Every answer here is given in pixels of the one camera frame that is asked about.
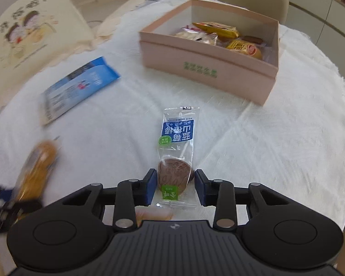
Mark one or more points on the yellow snack packet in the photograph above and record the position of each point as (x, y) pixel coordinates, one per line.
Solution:
(215, 29)

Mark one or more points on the pink cardboard box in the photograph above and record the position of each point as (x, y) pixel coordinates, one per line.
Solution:
(207, 63)

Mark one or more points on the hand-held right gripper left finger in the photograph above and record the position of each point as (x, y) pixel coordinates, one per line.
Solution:
(150, 187)

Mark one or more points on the red edged clear snack packet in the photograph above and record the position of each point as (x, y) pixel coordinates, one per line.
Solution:
(194, 36)

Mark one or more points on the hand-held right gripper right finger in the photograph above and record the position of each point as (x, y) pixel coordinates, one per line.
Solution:
(201, 187)

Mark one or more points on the clear bread stick packet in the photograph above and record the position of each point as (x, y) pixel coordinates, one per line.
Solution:
(38, 161)

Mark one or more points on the yellow pastry packet red label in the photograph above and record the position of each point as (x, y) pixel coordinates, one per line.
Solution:
(244, 49)

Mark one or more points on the blue white snack packet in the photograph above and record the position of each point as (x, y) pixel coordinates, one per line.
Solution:
(80, 87)

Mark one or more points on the brown cookie clear packet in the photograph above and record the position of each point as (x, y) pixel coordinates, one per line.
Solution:
(251, 39)

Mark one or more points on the white textured tablecloth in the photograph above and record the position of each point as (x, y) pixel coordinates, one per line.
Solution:
(247, 149)

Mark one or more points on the brown lollipop clear packet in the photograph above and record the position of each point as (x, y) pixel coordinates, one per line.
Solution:
(176, 138)

